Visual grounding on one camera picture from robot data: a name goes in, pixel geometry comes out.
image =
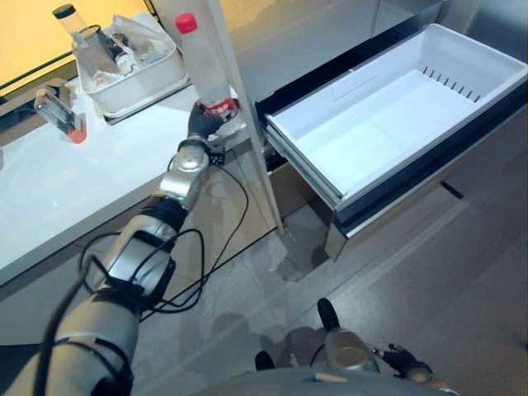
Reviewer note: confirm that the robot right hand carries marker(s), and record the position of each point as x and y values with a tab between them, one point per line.
402	359

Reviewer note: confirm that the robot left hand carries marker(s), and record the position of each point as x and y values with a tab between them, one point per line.
202	121

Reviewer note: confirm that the clear bottle red cap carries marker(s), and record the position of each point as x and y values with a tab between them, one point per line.
204	62

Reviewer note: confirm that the robot left arm silver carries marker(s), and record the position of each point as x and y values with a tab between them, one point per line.
123	264

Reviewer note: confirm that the stainless steel refrigerator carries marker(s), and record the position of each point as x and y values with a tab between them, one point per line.
313	29

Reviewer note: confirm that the white vertical side panel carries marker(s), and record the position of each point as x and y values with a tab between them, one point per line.
247	123

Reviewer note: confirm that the robot right leg silver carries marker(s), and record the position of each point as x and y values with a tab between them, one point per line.
350	350

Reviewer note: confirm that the white plastic storage bin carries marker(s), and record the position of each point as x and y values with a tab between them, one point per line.
136	87

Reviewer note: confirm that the robot right foot dark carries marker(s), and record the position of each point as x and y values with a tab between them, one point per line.
328	314

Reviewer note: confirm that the robot foot dark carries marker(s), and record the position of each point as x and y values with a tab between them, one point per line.
264	361
328	314

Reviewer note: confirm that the robot torso grey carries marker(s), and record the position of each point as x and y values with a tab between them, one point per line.
297	383

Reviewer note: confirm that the clear crumpled plastic bag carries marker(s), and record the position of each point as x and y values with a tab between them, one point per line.
136	33

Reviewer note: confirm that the robot left foot dark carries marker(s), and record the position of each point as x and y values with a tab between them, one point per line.
264	361

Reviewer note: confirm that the clear bottle orange cap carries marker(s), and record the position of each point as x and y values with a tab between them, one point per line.
57	113

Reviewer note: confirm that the clear bottle black cap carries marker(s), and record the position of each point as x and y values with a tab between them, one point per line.
78	26

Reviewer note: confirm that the white freezer drawer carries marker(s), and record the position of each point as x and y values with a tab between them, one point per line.
371	123

